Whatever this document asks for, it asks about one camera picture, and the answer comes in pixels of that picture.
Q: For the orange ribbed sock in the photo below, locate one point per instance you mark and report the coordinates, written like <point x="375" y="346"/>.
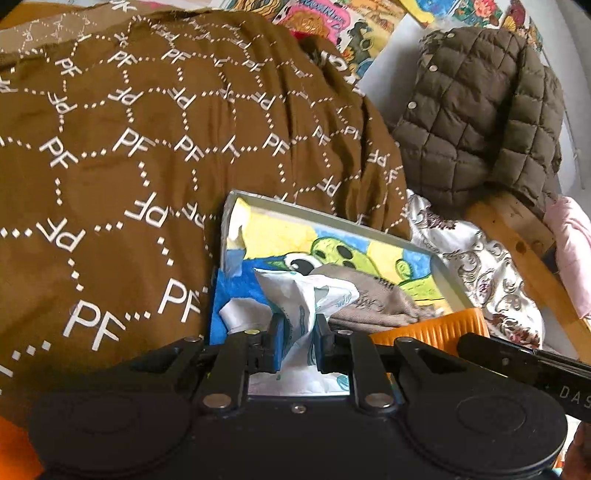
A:
<point x="429" y="330"/>

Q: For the dark blue orange wall poster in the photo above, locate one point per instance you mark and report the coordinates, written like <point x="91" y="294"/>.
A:
<point x="261" y="7"/>

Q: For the brown letter-printed jacket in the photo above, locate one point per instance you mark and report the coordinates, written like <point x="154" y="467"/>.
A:
<point x="138" y="184"/>

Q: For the grey-brown knit sock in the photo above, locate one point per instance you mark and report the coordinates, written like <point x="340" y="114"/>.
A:
<point x="378" y="300"/>

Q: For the wooden bed frame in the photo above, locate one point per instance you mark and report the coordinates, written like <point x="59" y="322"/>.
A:
<point x="512" y="230"/>

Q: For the blue pink blob wall poster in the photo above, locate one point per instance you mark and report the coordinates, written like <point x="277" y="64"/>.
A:
<point x="452" y="9"/>

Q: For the brown puffer jacket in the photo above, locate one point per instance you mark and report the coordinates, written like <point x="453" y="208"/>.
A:
<point x="471" y="115"/>

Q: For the white teal printed cloth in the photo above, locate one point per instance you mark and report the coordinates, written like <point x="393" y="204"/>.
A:
<point x="300" y="295"/>

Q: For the metal tray with painted drawing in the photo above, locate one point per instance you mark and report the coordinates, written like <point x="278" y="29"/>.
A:
<point x="286" y="240"/>

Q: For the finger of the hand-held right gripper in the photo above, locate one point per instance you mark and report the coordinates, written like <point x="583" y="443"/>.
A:
<point x="489" y="350"/>

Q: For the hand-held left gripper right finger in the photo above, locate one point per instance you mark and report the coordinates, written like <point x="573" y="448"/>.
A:
<point x="322" y="341"/>

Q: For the white floral satin quilt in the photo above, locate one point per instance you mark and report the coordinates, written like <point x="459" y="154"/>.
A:
<point x="461" y="258"/>

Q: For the pink folded blanket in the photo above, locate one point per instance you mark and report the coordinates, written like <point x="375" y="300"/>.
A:
<point x="575" y="249"/>

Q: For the green animal wall poster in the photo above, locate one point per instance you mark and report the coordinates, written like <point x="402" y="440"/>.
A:
<point x="369" y="32"/>

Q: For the pink blond character wall poster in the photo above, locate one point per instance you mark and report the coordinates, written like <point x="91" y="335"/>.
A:
<point x="318" y="11"/>

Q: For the colourful striped bedsheet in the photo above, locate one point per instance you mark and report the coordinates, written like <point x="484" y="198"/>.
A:
<point x="9" y="445"/>

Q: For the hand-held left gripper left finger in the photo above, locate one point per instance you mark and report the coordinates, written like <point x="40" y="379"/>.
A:
<point x="277" y="344"/>

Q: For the colourful cartoon wall poster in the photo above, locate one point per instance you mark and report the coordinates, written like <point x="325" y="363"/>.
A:
<point x="519" y="18"/>

